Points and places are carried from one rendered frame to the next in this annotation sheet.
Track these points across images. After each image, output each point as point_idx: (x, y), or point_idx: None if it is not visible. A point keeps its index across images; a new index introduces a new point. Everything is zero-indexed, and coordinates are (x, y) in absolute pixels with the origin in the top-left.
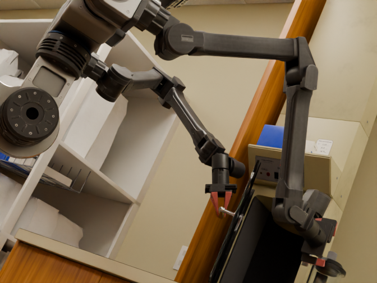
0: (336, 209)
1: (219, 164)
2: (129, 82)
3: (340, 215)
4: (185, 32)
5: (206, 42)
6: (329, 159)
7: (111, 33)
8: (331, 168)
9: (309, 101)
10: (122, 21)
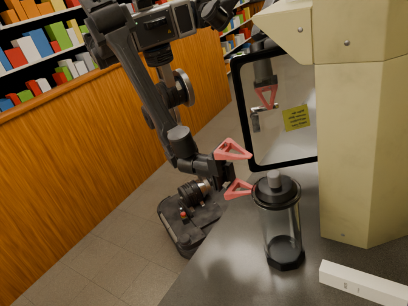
0: (347, 71)
1: None
2: (212, 14)
3: (374, 73)
4: (93, 56)
5: (98, 50)
6: (253, 22)
7: None
8: (268, 31)
9: (114, 49)
10: None
